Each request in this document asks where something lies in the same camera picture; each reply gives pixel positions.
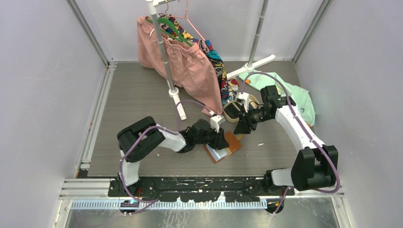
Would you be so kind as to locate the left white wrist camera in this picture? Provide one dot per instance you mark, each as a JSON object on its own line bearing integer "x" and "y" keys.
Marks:
{"x": 217, "y": 120}

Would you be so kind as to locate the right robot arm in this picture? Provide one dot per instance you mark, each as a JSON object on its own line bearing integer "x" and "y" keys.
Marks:
{"x": 315, "y": 165}

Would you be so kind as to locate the white clothes rack post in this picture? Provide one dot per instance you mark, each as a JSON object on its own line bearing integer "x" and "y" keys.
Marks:
{"x": 251, "y": 64}
{"x": 173, "y": 90}

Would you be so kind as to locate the beige oval card tray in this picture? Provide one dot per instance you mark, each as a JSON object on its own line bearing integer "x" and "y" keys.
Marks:
{"x": 253, "y": 103}

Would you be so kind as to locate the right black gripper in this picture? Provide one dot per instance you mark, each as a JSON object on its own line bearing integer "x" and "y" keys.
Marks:
{"x": 243, "y": 127}

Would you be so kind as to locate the colourful comic print garment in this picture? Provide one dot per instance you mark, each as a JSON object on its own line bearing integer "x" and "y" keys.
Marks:
{"x": 228, "y": 87}

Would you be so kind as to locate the white clothes rack left post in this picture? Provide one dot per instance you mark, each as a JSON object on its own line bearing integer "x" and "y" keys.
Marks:
{"x": 173, "y": 90}

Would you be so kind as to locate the brown leather card holder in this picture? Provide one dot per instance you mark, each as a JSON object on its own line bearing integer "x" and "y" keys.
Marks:
{"x": 234, "y": 145}

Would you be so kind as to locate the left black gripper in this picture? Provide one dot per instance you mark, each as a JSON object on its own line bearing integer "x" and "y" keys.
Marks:
{"x": 219, "y": 142}

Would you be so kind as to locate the pink wire hanger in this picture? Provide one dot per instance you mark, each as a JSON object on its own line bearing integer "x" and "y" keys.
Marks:
{"x": 186, "y": 16}

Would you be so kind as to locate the white clothes rack right post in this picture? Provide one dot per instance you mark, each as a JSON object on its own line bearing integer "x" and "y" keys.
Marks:
{"x": 251, "y": 64}

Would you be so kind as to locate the pink skirt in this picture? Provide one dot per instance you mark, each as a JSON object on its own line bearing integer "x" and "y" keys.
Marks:
{"x": 190, "y": 68}

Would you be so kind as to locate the green clothes hanger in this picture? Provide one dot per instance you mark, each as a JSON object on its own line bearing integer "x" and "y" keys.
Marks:
{"x": 170, "y": 25}

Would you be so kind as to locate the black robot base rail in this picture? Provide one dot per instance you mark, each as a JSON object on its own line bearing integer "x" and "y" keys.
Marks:
{"x": 205, "y": 189}

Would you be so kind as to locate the mint cartoon print cloth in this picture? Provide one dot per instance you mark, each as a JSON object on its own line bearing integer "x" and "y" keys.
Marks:
{"x": 300, "y": 95}

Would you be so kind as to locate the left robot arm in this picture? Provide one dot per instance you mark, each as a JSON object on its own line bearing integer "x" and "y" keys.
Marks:
{"x": 138, "y": 140}

